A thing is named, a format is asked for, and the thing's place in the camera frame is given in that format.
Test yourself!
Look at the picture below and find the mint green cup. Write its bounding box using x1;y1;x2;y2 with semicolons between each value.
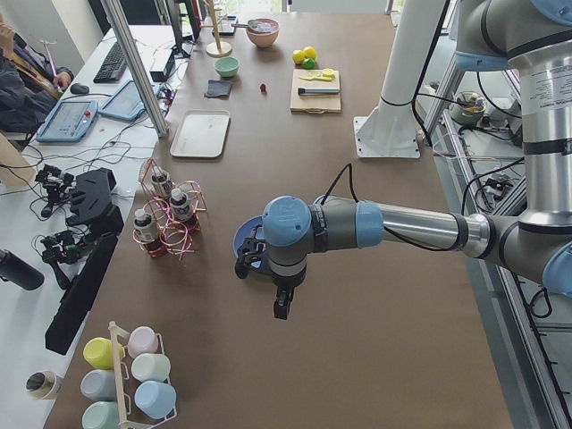
81;401;120;429

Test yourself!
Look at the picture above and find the steel muddler black tip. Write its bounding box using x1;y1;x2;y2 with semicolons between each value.
297;87;341;97

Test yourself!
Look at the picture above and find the teach pendant near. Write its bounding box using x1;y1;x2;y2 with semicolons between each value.
36;99;98;143

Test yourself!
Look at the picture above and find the lemon slice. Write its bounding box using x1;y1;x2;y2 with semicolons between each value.
322;69;335;80

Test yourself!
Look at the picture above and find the black keyboard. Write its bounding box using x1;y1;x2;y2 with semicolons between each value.
93;42;127;84

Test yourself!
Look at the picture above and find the teach pendant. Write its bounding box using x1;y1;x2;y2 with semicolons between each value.
99;80;146;122
36;99;98;143

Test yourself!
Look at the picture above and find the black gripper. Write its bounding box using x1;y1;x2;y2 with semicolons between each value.
273;287;294;319

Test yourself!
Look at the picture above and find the tea bottle near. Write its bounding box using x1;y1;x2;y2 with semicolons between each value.
133;208;162;252

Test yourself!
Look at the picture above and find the white cup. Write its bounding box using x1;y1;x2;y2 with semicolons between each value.
131;353;171;382

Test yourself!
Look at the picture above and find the white camera mast base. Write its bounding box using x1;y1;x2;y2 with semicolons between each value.
354;0;450;159

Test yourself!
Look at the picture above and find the cream rabbit tray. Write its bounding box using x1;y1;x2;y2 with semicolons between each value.
170;109;231;159

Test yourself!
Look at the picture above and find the metal ice scoop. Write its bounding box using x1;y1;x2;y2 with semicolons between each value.
231;20;275;34

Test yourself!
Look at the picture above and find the aluminium frame post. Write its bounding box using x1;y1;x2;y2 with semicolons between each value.
102;0;168;138

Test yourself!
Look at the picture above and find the light blue cup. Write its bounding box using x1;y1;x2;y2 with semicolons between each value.
134;381;177;419

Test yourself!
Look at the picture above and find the tea bottle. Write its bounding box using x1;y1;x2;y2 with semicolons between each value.
170;188;193;222
151;165;173;198
133;208;162;252

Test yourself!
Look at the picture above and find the tea bottle middle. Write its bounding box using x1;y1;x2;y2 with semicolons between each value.
170;188;193;222

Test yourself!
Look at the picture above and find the grey cup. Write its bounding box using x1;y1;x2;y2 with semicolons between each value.
80;369;116;401

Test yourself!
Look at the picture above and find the white cup rack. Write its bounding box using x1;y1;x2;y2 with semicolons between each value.
108;321;178;429

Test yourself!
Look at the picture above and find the wooden cutting board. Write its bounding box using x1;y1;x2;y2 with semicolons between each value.
290;69;341;114

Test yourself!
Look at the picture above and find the yellow plastic knife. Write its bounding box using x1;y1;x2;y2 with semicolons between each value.
299;74;335;82

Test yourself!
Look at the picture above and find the tea bottle far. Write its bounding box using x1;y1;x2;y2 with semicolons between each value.
151;165;173;198

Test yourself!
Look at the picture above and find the whole lemon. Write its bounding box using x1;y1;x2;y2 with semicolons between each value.
292;50;306;64
303;46;317;60

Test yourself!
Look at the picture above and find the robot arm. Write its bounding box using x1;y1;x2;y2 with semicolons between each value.
262;1;571;319

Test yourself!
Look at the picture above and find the teach pendant far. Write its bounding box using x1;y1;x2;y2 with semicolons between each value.
99;80;146;122

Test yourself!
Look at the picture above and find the green lime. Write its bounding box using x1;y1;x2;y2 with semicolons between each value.
302;58;315;70

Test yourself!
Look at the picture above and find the wooden cup tree stand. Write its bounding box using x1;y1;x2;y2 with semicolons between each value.
202;0;232;58

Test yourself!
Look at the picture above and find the grey folded cloth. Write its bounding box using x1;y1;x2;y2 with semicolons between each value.
205;80;232;98

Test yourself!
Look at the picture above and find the computer mouse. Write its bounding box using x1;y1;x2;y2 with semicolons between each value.
70;83;90;95

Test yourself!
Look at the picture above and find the pink bowl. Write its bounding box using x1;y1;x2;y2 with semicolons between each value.
246;18;280;48

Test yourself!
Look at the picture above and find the seated person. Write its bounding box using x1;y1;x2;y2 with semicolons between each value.
1;21;74;133

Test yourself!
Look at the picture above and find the copper wire bottle rack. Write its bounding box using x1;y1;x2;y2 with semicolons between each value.
132;157;207;258

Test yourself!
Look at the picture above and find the black water bottle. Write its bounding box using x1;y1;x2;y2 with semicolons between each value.
1;249;45;290

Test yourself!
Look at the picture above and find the blue plate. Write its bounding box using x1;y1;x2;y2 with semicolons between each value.
233;195;326;279

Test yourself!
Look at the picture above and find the green bowl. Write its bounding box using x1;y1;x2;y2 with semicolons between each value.
214;56;240;78

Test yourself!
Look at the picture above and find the pink cup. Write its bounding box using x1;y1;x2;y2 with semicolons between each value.
127;326;159;358

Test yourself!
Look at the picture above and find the yellow cup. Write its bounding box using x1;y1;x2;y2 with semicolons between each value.
83;337;114;370

